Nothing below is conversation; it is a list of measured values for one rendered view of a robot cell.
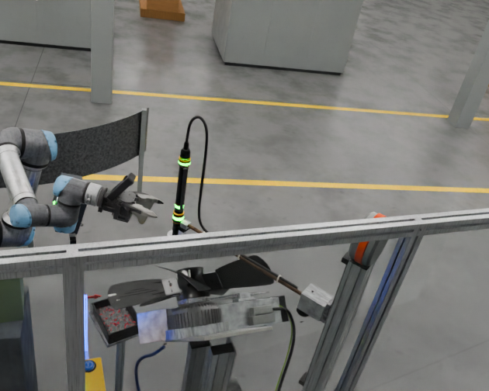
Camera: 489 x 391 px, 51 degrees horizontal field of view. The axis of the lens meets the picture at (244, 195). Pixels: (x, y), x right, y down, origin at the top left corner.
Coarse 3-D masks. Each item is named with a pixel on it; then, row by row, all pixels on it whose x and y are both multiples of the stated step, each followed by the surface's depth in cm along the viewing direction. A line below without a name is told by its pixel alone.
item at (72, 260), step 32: (320, 224) 125; (352, 224) 127; (384, 224) 129; (416, 224) 131; (448, 224) 136; (480, 224) 141; (0, 256) 99; (32, 256) 100; (64, 256) 101; (96, 256) 103; (128, 256) 106; (160, 256) 109; (192, 256) 112; (64, 288) 105; (384, 288) 146; (64, 320) 112; (384, 320) 153; (352, 384) 169
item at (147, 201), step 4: (140, 196) 179; (144, 196) 179; (148, 196) 180; (152, 196) 181; (140, 200) 179; (144, 200) 179; (148, 200) 180; (152, 200) 180; (156, 200) 180; (160, 200) 181; (140, 204) 181; (144, 204) 181; (148, 204) 182; (152, 204) 182; (148, 208) 183
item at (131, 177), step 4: (128, 176) 171; (132, 176) 172; (124, 180) 171; (128, 180) 170; (132, 180) 171; (120, 184) 171; (124, 184) 171; (128, 184) 171; (132, 184) 173; (116, 188) 172; (120, 188) 172; (124, 188) 172; (112, 192) 173; (116, 192) 173; (120, 192) 173; (108, 196) 174; (112, 196) 174; (116, 196) 173; (112, 200) 174
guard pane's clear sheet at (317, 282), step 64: (256, 256) 121; (320, 256) 129; (384, 256) 138; (448, 256) 148; (0, 320) 107; (128, 320) 119; (192, 320) 127; (256, 320) 135; (320, 320) 145; (448, 320) 169; (0, 384) 118; (64, 384) 125; (128, 384) 133; (192, 384) 142; (256, 384) 153; (320, 384) 165; (384, 384) 180; (448, 384) 197
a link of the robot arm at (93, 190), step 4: (92, 184) 175; (96, 184) 176; (88, 188) 173; (92, 188) 173; (96, 188) 174; (100, 188) 175; (88, 192) 173; (92, 192) 173; (96, 192) 173; (88, 196) 173; (92, 196) 173; (96, 196) 173; (88, 200) 173; (92, 200) 173; (96, 200) 174; (88, 204) 175; (92, 204) 174; (96, 204) 175
